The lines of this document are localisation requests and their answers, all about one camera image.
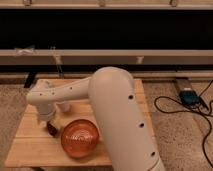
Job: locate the translucent plastic cup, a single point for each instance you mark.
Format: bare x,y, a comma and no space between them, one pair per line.
64,106

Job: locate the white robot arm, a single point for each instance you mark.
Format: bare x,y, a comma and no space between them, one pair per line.
110,91

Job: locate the wooden table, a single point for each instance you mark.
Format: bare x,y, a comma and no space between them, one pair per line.
33,146

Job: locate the blue device on floor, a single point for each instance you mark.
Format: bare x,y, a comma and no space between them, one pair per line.
189,98

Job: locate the dark red pepper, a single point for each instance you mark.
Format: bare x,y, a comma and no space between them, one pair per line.
51,129

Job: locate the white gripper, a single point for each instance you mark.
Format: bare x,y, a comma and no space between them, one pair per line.
47,117

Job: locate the orange bowl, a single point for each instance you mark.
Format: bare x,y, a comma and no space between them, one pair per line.
79,138

